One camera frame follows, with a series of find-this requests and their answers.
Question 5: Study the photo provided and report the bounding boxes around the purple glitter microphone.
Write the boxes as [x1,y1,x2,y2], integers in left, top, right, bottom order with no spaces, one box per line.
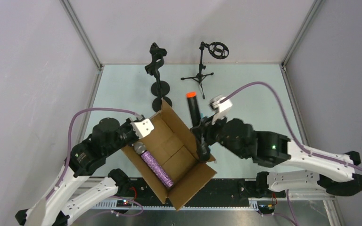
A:
[133,142,174,188]

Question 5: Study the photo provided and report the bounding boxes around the brown cardboard box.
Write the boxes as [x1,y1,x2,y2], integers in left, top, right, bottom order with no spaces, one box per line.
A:
[122,102,217,210]

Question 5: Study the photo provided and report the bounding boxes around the black microphone orange end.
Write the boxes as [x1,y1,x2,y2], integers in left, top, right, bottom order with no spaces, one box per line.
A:
[186,92,201,127]

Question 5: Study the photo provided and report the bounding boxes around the black round-base mic stand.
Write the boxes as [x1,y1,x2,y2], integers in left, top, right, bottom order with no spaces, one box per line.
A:
[148,42,170,98]
[145,55,173,112]

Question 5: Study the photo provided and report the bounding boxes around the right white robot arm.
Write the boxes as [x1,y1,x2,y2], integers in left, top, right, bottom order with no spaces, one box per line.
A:
[191,117,362,196]

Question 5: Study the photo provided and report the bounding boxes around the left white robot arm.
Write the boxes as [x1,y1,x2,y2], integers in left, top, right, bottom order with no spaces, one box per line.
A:
[15,116,154,226]

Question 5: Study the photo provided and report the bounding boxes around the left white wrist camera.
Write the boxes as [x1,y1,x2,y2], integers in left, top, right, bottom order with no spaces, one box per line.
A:
[131,119,155,139]

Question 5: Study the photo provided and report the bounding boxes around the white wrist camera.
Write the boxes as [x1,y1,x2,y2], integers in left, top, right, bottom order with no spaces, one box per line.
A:
[131,119,155,139]
[209,95,232,125]

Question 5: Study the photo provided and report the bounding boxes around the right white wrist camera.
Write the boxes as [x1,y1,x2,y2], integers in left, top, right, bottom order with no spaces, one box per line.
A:
[209,95,232,125]

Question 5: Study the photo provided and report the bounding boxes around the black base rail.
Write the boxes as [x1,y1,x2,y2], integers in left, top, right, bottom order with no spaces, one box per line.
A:
[90,177,291,210]

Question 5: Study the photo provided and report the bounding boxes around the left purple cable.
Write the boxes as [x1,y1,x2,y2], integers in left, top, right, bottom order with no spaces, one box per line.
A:
[45,107,144,200]

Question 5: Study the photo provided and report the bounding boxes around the purple cable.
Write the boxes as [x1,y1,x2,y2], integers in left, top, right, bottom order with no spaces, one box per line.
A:
[223,81,362,191]
[45,107,144,200]

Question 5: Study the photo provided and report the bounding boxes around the black tripod shock-mount stand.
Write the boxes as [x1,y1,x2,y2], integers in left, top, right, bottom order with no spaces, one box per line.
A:
[181,41,229,99]

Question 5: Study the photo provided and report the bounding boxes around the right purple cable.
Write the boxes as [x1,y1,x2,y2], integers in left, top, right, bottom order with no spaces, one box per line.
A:
[223,81,362,191]

